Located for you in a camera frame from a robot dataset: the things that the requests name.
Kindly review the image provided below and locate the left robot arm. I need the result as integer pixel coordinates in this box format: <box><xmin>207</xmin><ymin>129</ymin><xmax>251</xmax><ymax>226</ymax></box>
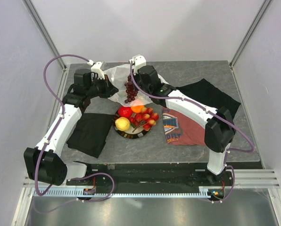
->
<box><xmin>24</xmin><ymin>66</ymin><xmax>118</xmax><ymax>186</ymax></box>

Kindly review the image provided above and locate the yellow pear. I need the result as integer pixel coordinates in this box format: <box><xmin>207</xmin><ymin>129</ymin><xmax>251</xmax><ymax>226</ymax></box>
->
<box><xmin>115</xmin><ymin>117</ymin><xmax>131</xmax><ymax>131</ymax></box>

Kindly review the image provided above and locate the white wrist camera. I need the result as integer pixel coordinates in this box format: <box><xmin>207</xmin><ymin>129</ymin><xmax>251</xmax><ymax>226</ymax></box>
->
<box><xmin>129</xmin><ymin>54</ymin><xmax>147</xmax><ymax>75</ymax></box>
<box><xmin>87</xmin><ymin>60</ymin><xmax>105</xmax><ymax>80</ymax></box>

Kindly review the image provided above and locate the black folded cloth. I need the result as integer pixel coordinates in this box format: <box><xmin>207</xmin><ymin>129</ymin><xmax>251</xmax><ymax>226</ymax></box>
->
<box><xmin>177</xmin><ymin>79</ymin><xmax>241</xmax><ymax>119</ymax></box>
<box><xmin>66</xmin><ymin>113</ymin><xmax>113</xmax><ymax>158</ymax></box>

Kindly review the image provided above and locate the orange fruit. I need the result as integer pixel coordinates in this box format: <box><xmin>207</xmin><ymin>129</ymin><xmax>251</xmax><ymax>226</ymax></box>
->
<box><xmin>131</xmin><ymin>105</ymin><xmax>145</xmax><ymax>113</ymax></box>

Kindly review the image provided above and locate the white plastic bag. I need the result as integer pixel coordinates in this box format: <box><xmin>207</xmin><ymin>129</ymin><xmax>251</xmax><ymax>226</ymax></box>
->
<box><xmin>103</xmin><ymin>65</ymin><xmax>171</xmax><ymax>108</ymax></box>

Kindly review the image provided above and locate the round brown patterned plate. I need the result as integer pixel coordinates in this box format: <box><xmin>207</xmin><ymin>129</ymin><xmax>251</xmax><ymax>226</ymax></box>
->
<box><xmin>113</xmin><ymin>111</ymin><xmax>152</xmax><ymax>139</ymax></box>

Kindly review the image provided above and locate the black folded cloth right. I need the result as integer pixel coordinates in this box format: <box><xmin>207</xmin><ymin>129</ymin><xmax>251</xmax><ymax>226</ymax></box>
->
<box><xmin>177</xmin><ymin>79</ymin><xmax>241</xmax><ymax>119</ymax></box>

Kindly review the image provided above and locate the aluminium frame post right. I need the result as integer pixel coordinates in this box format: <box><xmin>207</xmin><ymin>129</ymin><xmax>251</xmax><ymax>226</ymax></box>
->
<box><xmin>229</xmin><ymin>0</ymin><xmax>273</xmax><ymax>70</ymax></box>

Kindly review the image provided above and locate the aluminium frame post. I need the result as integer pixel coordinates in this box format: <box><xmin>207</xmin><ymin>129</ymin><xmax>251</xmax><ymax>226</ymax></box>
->
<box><xmin>22</xmin><ymin>0</ymin><xmax>59</xmax><ymax>57</ymax></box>
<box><xmin>229</xmin><ymin>0</ymin><xmax>273</xmax><ymax>70</ymax></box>

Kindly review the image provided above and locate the black folded cloth left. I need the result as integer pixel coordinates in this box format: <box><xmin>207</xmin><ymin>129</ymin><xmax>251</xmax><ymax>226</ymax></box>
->
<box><xmin>66</xmin><ymin>113</ymin><xmax>113</xmax><ymax>158</ymax></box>

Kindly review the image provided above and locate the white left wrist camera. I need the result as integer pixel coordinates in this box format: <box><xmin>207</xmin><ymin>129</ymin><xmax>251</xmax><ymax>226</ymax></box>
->
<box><xmin>87</xmin><ymin>60</ymin><xmax>105</xmax><ymax>80</ymax></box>

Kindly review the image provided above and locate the white slotted cable duct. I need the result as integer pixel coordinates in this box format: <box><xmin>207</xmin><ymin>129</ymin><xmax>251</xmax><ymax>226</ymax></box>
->
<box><xmin>38</xmin><ymin>186</ymin><xmax>216</xmax><ymax>198</ymax></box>

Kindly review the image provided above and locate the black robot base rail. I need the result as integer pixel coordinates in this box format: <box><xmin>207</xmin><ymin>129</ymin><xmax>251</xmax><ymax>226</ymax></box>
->
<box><xmin>66</xmin><ymin>161</ymin><xmax>234</xmax><ymax>190</ymax></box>

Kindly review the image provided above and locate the dark purple grape bunch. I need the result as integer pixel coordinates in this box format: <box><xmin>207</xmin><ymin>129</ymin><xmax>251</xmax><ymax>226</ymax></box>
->
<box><xmin>124</xmin><ymin>75</ymin><xmax>138</xmax><ymax>104</ymax></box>

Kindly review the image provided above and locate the red printed t-shirt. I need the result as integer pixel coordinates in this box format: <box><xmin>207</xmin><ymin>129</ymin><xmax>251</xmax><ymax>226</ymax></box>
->
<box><xmin>162</xmin><ymin>107</ymin><xmax>205</xmax><ymax>145</ymax></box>

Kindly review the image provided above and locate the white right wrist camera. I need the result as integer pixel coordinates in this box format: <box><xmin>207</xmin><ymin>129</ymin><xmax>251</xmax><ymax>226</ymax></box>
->
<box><xmin>129</xmin><ymin>54</ymin><xmax>147</xmax><ymax>75</ymax></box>

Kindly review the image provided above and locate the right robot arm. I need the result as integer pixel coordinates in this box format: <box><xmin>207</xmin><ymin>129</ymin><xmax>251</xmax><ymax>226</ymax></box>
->
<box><xmin>131</xmin><ymin>65</ymin><xmax>236</xmax><ymax>186</ymax></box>

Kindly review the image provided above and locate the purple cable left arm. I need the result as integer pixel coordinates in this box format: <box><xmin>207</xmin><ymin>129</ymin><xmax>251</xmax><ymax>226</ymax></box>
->
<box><xmin>33</xmin><ymin>54</ymin><xmax>116</xmax><ymax>214</ymax></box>

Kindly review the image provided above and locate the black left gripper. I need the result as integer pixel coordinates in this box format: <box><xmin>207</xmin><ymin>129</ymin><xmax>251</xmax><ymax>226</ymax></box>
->
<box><xmin>86</xmin><ymin>74</ymin><xmax>118</xmax><ymax>99</ymax></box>

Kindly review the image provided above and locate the red apple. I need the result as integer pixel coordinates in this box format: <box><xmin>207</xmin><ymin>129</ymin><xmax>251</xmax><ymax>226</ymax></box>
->
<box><xmin>117</xmin><ymin>106</ymin><xmax>133</xmax><ymax>118</ymax></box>

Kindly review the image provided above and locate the aluminium frame post left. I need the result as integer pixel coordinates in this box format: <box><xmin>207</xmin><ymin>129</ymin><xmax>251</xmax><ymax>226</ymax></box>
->
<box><xmin>22</xmin><ymin>0</ymin><xmax>59</xmax><ymax>57</ymax></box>

